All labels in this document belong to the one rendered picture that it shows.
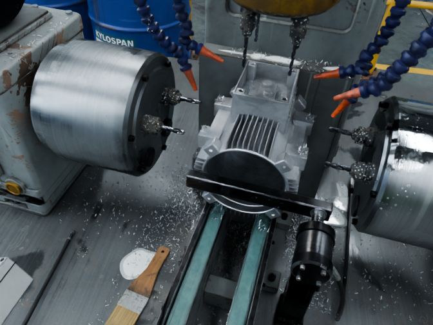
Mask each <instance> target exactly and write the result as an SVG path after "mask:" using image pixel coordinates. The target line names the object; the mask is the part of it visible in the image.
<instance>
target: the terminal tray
mask: <svg viewBox="0 0 433 325"><path fill-rule="evenodd" d="M288 71H289V67H285V66H278V65H274V64H267V63H261V62H257V61H250V60H248V62H247V64H246V66H245V68H244V70H243V72H242V75H241V76H240V78H239V80H238V83H237V85H236V87H235V89H234V91H233V97H232V105H231V112H230V121H229V122H230V123H234V122H235V121H236V118H237V116H238V114H239V121H240V120H241V118H242V116H243V114H244V121H245V120H246V118H247V115H248V114H249V121H251V119H252V116H253V115H254V121H256V120H257V117H258V116H259V123H261V122H262V119H263V117H264V124H267V120H268V118H269V126H271V125H272V123H273V120H274V126H273V128H275V129H276V127H277V124H278V123H279V125H278V131H279V132H281V133H282V134H283V135H284V134H286V133H287V129H288V126H289V121H290V118H291V114H292V110H293V106H294V100H295V97H296V92H297V88H298V87H297V86H296V84H297V80H298V75H299V72H300V69H296V68H293V69H292V74H291V76H288ZM261 78H262V79H261ZM259 79H261V80H259ZM252 80H253V83H252V82H251V81H252ZM258 80H259V81H258ZM250 82H251V83H252V84H253V85H252V84H251V83H250ZM259 82H260V83H259ZM252 86H253V87H252ZM256 86H257V87H256ZM278 86H279V87H278ZM252 88H253V89H252ZM249 89H250V90H249ZM277 89H278V92H279V93H278V92H277ZM246 91H247V92H246ZM250 91H251V93H250V94H249V92H250ZM290 91H291V92H290ZM289 92H290V93H289ZM281 95H283V96H281ZM285 95H287V97H286V96H285ZM280 97H281V98H280Z"/></svg>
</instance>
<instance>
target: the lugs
mask: <svg viewBox="0 0 433 325"><path fill-rule="evenodd" d="M235 87H236V86H234V87H232V89H231V91H230V95H231V96H233V91H234V89H235ZM306 104H307V102H306V101H305V99H304V98H303V97H302V96H301V95H300V94H299V95H297V96H296V97H295V100H294V106H293V107H294V108H295V109H296V111H297V112H300V111H302V110H304V109H305V108H306ZM222 145H223V144H222V143H221V141H220V140H219V139H218V138H217V137H214V138H212V139H210V140H208V141H206V143H205V145H204V147H203V150H204V151H205V152H206V153H207V154H208V155H209V156H210V157H211V156H212V155H214V154H216V153H218V152H220V149H221V147H222ZM275 165H276V166H277V167H278V169H279V170H280V171H281V172H282V173H286V172H289V171H291V170H292V169H293V166H294V161H293V159H292V158H291V157H290V156H289V154H288V153H287V152H284V153H282V154H280V155H277V157H276V161H275ZM202 196H203V198H205V200H206V201H207V202H208V203H209V204H211V203H212V202H215V201H216V200H215V199H214V198H212V196H210V194H209V193H208V192H205V191H204V192H203V194H202ZM265 214H266V215H267V216H268V217H269V218H270V219H274V218H276V217H279V216H281V214H282V210H279V209H275V210H273V211H270V212H267V213H265Z"/></svg>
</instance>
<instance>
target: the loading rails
mask: <svg viewBox="0 0 433 325"><path fill-rule="evenodd" d="M217 202H218V201H215V203H211V204H209V203H208V202H207V201H206V200H205V199H204V200H203V202H202V209H203V210H202V213H201V215H200V218H199V220H198V221H197V225H196V228H195V231H194V232H193V235H192V237H191V240H190V242H189V244H188V246H185V247H184V248H183V250H182V253H181V255H180V257H179V260H178V265H179V266H180V267H179V269H178V272H177V274H176V276H175V279H174V281H173V284H172V286H171V289H170V291H169V293H168V296H167V298H166V301H165V303H164V305H163V306H162V308H161V310H162V311H161V312H160V315H159V318H157V317H155V318H154V319H153V322H152V324H151V325H196V323H197V319H198V316H199V314H200V310H201V308H202V305H203V302H205V303H208V304H212V305H214V306H218V307H221V308H225V309H227V310H230V311H229V315H228V318H227V322H226V325H253V324H254V321H255V316H256V311H257V307H258V302H259V298H260V293H261V290H265V291H269V292H271V293H277V292H278V288H279V284H280V277H281V273H280V272H278V271H274V270H269V269H267V268H266V267H267V261H268V258H269V253H270V249H271V245H272V244H273V245H274V242H275V241H273V235H274V230H275V228H279V229H283V230H287V231H289V228H290V226H291V219H292V216H293V214H292V213H289V212H285V211H282V214H281V216H279V217H276V218H274V219H270V218H269V217H268V216H267V215H265V213H260V215H259V216H263V218H261V217H259V218H258V214H257V216H256V214H255V216H254V219H253V214H250V216H249V218H248V213H246V214H245V217H244V213H242V212H241V214H240V216H239V212H236V215H235V211H234V210H232V212H231V213H230V208H228V209H227V211H226V207H225V206H224V207H223V209H222V211H220V209H221V207H222V205H221V204H220V203H218V205H216V203H217ZM212 204H213V205H212ZM219 204H220V206H219ZM214 208H215V210H216V211H215V210H212V209H214ZM210 211H211V212H210ZM216 212H218V213H219V214H217V213H216ZM224 213H225V214H224ZM221 216H222V220H220V219H221ZM215 217H216V219H215ZM212 218H214V219H215V220H213V219H212ZM217 218H218V219H217ZM257 218H258V219H257ZM264 218H265V219H268V220H264ZM231 220H234V221H238V222H242V223H246V224H250V225H253V229H252V232H251V236H250V239H249V243H248V245H247V250H246V253H245V257H244V261H243V264H242V269H241V271H240V275H239V278H238V282H237V281H233V280H231V279H227V278H223V277H219V276H217V275H213V272H214V269H215V266H216V263H217V260H218V256H219V254H220V250H221V248H222V245H223V242H224V239H225V236H226V233H227V229H228V227H229V223H230V221H231ZM260 220H261V222H262V223H261V225H260V226H259V221H260ZM269 222H270V223H269ZM263 225H265V226H263ZM259 228H261V229H262V230H261V229H259ZM266 229H267V230H266ZM264 230H265V231H264ZM268 230H269V231H268ZM267 231H268V232H267ZM253 294H254V295H253Z"/></svg>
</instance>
